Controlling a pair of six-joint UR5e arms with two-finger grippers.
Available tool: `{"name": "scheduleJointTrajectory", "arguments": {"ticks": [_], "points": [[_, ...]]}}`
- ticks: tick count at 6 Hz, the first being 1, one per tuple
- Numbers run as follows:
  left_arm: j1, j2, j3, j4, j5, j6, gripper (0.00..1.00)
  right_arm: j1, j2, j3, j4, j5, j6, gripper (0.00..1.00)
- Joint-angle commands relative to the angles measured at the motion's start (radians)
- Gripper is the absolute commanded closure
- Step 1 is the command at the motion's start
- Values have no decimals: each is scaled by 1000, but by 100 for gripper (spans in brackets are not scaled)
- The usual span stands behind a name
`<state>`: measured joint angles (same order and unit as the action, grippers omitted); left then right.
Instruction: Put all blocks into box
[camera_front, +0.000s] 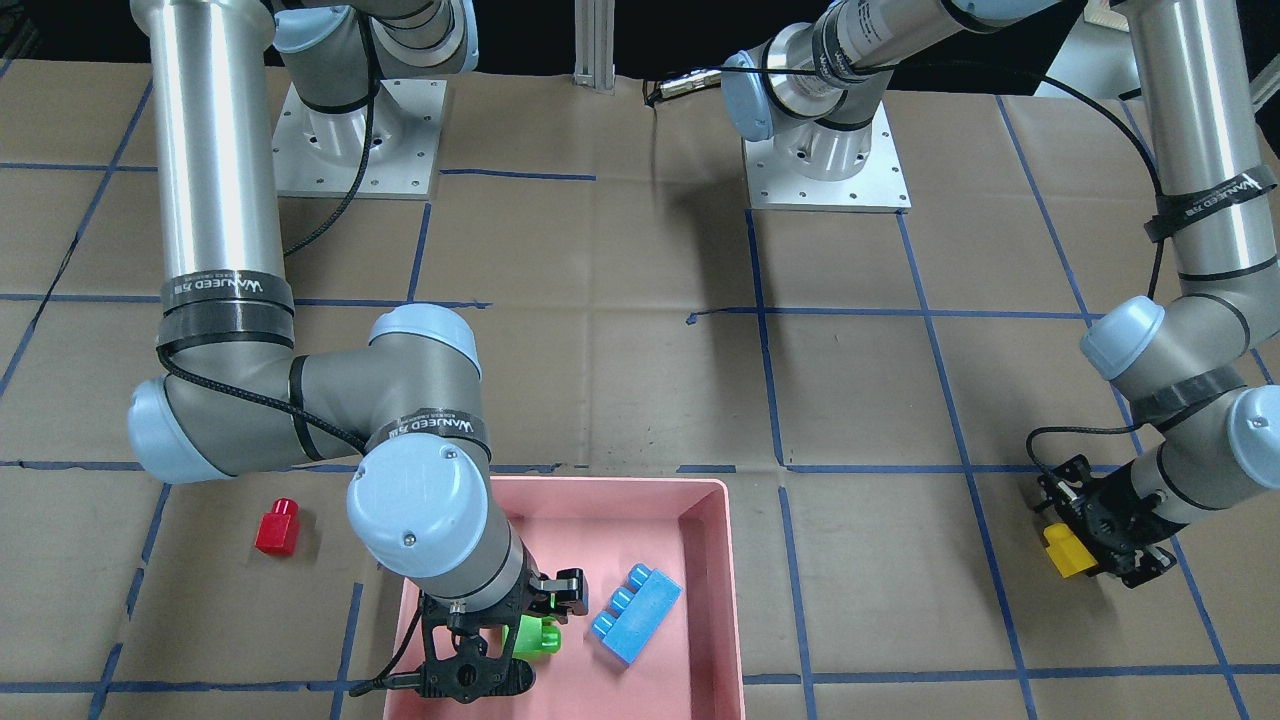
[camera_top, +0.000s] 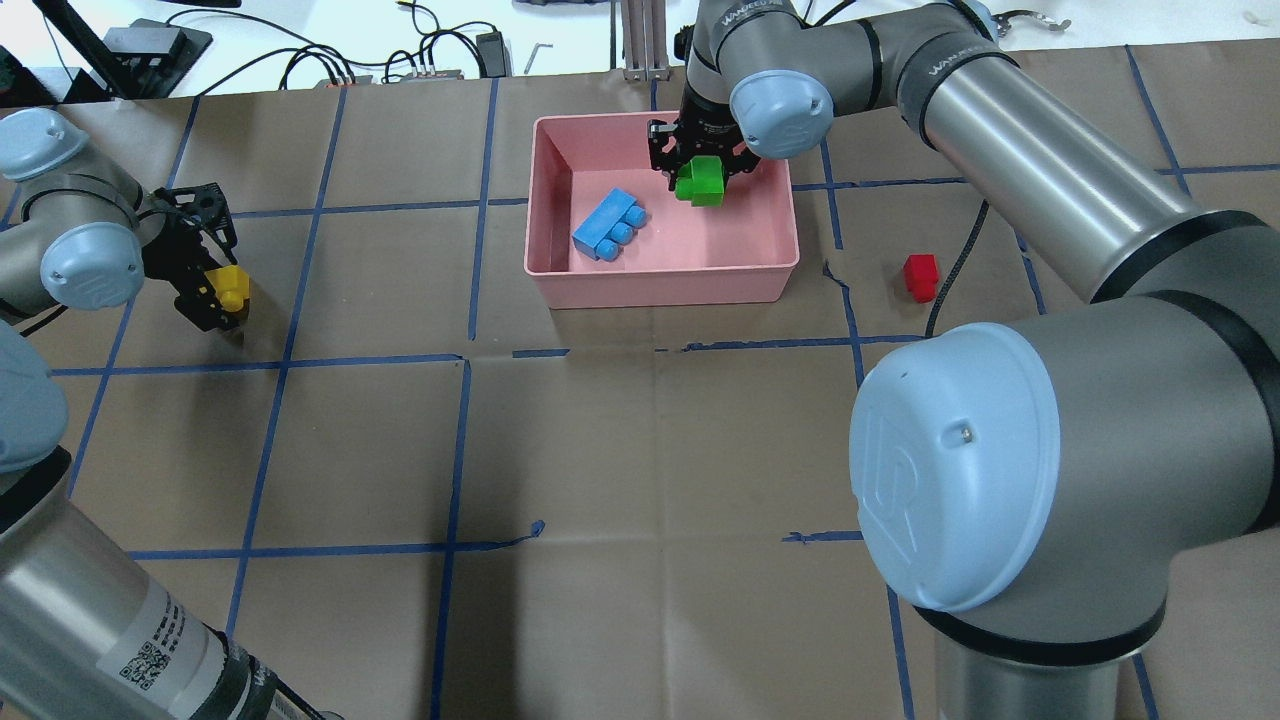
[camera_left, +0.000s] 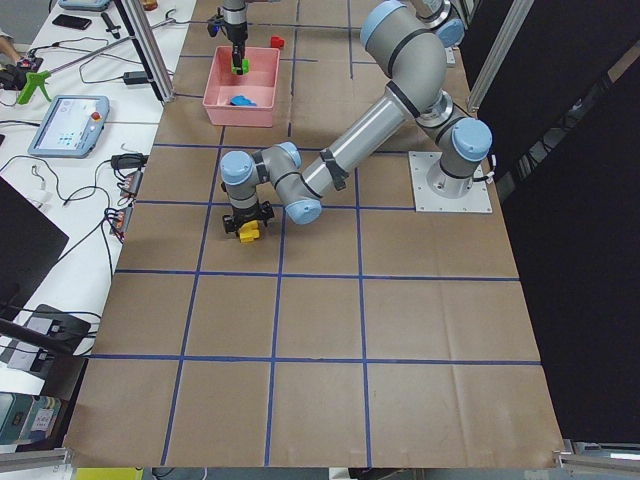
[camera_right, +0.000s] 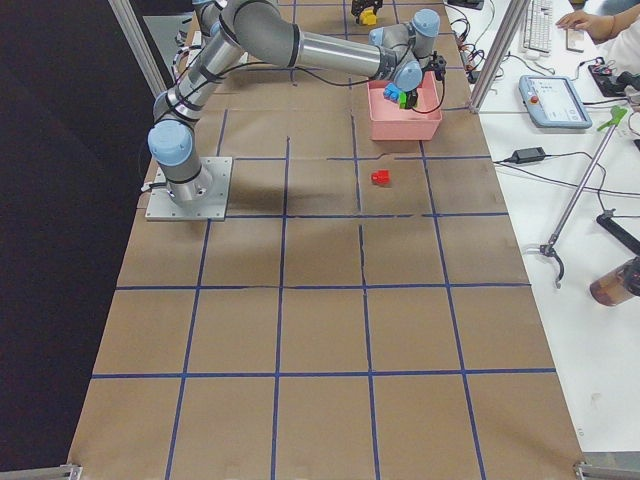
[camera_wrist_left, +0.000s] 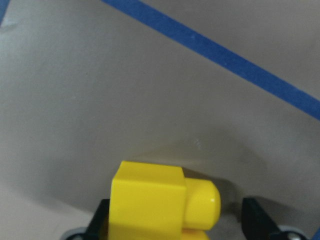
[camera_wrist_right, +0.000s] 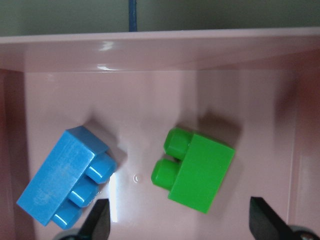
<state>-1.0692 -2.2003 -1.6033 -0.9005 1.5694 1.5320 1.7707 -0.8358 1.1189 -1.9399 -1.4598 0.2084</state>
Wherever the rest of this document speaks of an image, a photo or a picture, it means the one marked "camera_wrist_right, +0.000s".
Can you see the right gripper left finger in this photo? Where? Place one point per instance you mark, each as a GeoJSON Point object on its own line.
{"type": "Point", "coordinates": [97, 225]}

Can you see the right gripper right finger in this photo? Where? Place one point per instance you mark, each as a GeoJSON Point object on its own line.
{"type": "Point", "coordinates": [265, 224]}

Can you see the blue toy block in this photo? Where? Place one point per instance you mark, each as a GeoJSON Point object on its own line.
{"type": "Point", "coordinates": [69, 179]}

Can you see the green toy block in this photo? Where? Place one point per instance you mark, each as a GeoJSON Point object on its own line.
{"type": "Point", "coordinates": [195, 177]}

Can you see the pink plastic box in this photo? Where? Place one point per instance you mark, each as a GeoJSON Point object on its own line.
{"type": "Point", "coordinates": [258, 90]}

